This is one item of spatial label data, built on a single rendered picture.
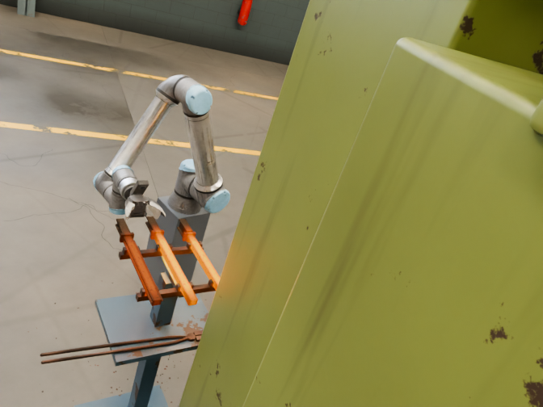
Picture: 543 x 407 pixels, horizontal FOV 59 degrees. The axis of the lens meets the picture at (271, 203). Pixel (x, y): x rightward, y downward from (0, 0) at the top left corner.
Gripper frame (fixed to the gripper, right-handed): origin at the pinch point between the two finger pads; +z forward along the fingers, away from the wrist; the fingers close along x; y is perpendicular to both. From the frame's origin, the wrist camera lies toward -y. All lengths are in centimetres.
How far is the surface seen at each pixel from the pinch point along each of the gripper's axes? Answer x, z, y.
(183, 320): -8.9, 32.3, 26.4
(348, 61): 5, 82, -91
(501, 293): 22, 133, -85
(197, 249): -11.4, 24.0, -0.8
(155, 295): 11.6, 45.0, -1.4
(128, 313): 10.3, 24.8, 26.4
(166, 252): 0.7, 23.9, -0.8
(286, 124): 3, 68, -72
